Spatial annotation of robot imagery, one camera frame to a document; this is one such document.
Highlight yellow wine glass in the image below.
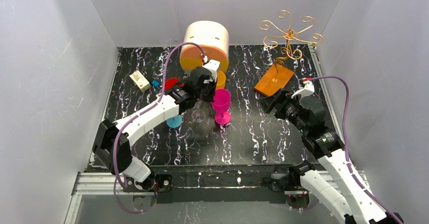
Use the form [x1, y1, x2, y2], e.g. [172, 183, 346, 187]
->
[216, 71, 226, 89]

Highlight magenta wine glass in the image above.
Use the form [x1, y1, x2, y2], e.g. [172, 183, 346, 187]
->
[212, 88, 231, 125]

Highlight red wine glass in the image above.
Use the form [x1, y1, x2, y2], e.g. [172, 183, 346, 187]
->
[164, 78, 180, 90]

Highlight clear wine glass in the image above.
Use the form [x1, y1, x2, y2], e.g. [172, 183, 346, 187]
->
[192, 100, 206, 122]

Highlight blue wine glass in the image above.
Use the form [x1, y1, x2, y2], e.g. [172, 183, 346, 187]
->
[166, 115, 183, 128]

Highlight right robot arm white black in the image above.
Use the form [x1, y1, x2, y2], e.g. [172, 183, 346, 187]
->
[260, 89, 403, 223]

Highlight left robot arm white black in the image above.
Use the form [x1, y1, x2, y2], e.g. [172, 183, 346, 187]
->
[92, 64, 218, 183]

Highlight wooden rack base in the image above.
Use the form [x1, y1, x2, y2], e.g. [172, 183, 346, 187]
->
[254, 64, 294, 97]

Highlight round pastel drawer cabinet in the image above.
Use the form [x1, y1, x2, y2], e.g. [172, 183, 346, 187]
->
[180, 21, 229, 74]

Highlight blue small cylinder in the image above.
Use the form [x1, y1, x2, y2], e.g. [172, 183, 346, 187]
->
[151, 80, 160, 87]

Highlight white red small box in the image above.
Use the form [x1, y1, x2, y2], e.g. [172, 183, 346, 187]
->
[130, 70, 151, 92]

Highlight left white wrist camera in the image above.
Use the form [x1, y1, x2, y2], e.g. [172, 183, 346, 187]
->
[202, 59, 220, 81]

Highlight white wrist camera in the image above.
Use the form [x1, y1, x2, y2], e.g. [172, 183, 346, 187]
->
[202, 59, 220, 81]
[291, 78, 315, 99]

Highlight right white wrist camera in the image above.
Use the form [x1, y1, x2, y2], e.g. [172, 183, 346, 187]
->
[291, 78, 315, 99]

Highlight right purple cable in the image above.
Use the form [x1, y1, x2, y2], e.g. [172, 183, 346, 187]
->
[302, 76, 403, 224]

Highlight gold wire glass rack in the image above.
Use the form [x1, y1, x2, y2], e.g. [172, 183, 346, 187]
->
[259, 10, 324, 72]

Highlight black front mounting rail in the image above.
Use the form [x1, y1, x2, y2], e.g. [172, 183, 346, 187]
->
[124, 164, 311, 208]

